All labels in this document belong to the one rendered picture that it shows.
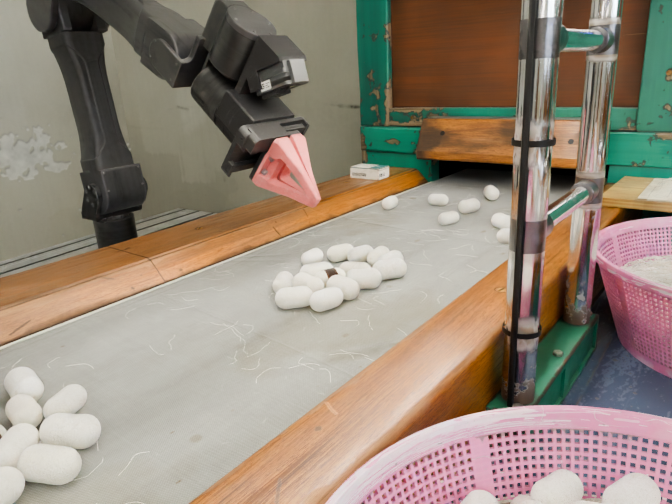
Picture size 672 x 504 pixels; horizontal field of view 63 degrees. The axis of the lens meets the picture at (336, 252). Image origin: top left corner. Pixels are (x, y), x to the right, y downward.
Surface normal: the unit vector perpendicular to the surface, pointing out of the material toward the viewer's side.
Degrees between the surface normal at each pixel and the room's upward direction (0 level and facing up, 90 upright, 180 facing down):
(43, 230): 90
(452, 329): 0
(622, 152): 90
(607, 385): 0
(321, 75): 90
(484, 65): 90
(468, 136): 67
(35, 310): 45
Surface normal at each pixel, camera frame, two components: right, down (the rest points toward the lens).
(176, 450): -0.05, -0.95
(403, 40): -0.61, 0.28
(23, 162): 0.84, 0.14
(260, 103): 0.47, -0.62
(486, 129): -0.58, -0.11
